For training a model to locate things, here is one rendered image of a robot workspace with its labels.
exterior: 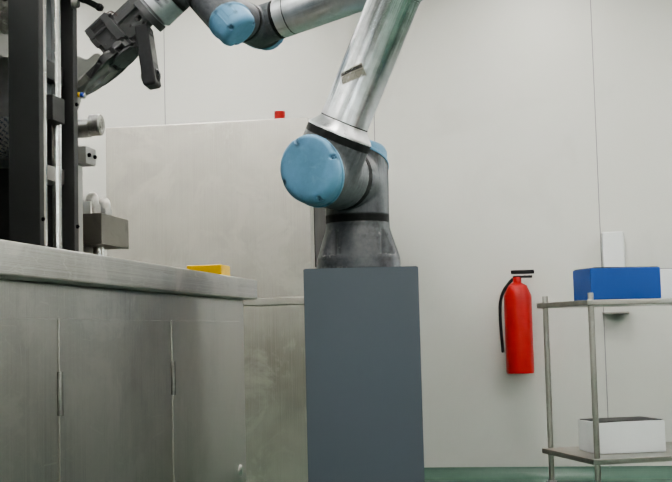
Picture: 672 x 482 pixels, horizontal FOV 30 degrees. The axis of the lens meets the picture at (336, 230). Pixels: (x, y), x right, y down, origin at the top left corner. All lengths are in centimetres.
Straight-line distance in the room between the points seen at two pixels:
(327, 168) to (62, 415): 69
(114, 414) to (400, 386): 57
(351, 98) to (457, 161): 468
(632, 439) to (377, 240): 327
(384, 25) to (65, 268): 78
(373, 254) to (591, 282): 304
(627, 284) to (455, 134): 189
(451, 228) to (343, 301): 459
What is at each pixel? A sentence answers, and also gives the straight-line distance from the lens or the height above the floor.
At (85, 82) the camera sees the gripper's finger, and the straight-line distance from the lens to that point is 235.
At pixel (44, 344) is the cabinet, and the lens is 159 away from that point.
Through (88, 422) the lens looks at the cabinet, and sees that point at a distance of 174.
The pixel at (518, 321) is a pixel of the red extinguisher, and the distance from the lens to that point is 654.
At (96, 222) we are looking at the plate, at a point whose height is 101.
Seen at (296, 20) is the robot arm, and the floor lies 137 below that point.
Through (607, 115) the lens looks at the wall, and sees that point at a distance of 681.
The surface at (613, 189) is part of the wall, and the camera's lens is 676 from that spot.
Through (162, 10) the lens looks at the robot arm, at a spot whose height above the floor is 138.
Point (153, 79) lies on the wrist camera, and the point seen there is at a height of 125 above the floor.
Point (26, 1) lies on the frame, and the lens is 200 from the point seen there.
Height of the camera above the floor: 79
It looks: 5 degrees up
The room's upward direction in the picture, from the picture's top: 1 degrees counter-clockwise
